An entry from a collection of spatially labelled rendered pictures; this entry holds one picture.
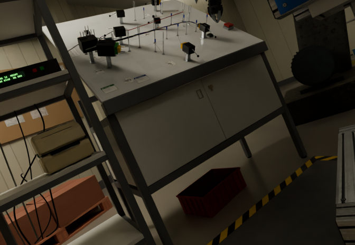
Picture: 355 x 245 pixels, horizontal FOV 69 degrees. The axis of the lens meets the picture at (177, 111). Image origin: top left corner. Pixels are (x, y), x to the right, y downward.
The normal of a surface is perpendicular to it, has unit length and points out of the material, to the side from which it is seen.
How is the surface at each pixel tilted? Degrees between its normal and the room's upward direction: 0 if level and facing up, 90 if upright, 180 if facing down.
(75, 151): 90
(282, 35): 90
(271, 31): 90
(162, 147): 90
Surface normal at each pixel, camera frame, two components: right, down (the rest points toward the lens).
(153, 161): 0.44, -0.15
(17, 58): 0.75, -0.30
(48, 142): 0.34, -0.45
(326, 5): -0.52, 0.27
